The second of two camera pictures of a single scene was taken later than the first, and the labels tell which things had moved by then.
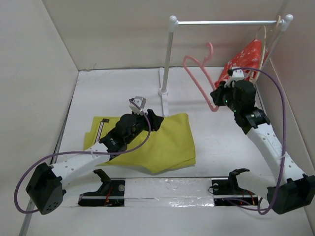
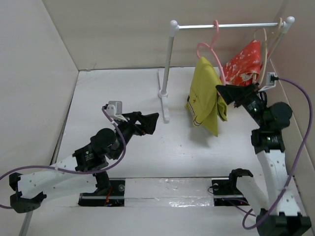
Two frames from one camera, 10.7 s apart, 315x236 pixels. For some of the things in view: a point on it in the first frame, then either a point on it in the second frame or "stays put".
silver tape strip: x=168 y=192 stays put
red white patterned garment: x=249 y=59 stays put
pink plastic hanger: x=203 y=65 → x=216 y=24
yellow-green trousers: x=170 y=147 → x=204 y=102
